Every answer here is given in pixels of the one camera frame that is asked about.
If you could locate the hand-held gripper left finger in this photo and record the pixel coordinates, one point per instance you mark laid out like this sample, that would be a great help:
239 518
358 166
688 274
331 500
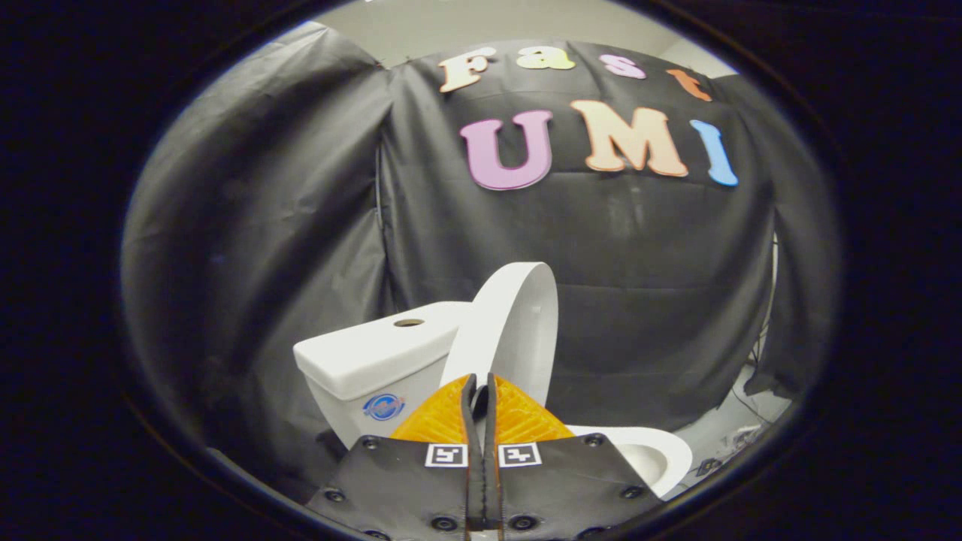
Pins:
406 481

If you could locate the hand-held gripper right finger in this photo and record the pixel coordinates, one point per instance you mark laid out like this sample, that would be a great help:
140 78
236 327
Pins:
564 481

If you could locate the white toilet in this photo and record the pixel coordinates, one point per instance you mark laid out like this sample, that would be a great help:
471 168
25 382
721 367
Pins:
361 361

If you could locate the black stand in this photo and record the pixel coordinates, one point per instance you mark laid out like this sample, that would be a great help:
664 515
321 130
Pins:
763 346

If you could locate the black backdrop cloth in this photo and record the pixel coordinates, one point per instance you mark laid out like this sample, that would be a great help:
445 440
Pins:
639 248

